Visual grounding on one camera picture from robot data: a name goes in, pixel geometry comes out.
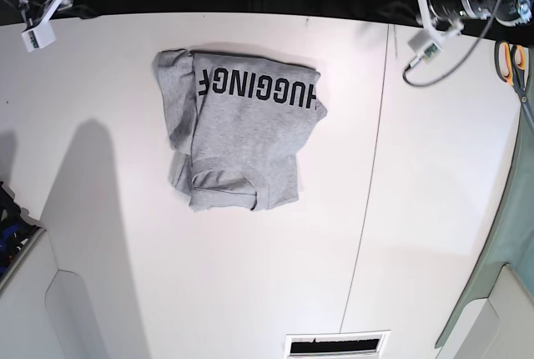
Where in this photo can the bin with blue items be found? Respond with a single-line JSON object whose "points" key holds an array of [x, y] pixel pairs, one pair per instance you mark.
{"points": [[19, 232]]}

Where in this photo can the grey t-shirt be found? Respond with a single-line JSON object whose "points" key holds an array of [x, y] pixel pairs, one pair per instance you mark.
{"points": [[236, 124]]}

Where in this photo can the orange handled scissors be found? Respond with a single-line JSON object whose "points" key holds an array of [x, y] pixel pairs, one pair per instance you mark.
{"points": [[511, 62]]}

